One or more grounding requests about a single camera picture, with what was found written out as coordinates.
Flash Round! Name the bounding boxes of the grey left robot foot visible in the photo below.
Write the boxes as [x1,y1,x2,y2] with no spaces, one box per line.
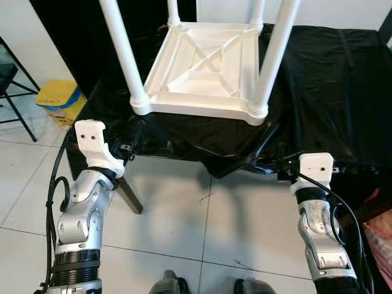
[148,269,192,294]

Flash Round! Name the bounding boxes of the white plastic table leg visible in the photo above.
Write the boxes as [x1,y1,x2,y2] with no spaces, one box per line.
[246,0,303,121]
[251,0,266,29]
[166,0,183,29]
[98,0,153,116]

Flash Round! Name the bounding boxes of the pink plastic bag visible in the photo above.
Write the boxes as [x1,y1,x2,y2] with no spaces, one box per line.
[361,189,392,290]

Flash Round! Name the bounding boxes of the yellow cardboard box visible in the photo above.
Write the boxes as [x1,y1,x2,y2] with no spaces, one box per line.
[35,79,88,127]

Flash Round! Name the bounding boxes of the grey right robot foot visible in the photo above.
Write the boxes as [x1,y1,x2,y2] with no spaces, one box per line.
[232,276,277,294]

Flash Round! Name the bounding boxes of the white plastic table top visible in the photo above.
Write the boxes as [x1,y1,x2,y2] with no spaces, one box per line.
[130,21,271,127]

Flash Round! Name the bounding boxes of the black door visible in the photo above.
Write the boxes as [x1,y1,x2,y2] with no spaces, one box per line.
[28,0,198,102]

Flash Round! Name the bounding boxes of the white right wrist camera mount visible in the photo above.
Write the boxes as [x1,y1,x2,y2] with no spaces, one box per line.
[296,153,335,192]

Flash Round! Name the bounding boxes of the brown wooden table leg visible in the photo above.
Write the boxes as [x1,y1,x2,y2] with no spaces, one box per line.
[354,198,392,228]
[115,176,145,216]

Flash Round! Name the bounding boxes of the black metal chair frame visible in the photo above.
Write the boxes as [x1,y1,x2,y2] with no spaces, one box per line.
[0,36,40,143]

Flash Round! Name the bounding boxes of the grey robot foot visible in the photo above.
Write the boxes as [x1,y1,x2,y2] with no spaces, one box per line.
[148,269,192,294]
[232,276,277,294]

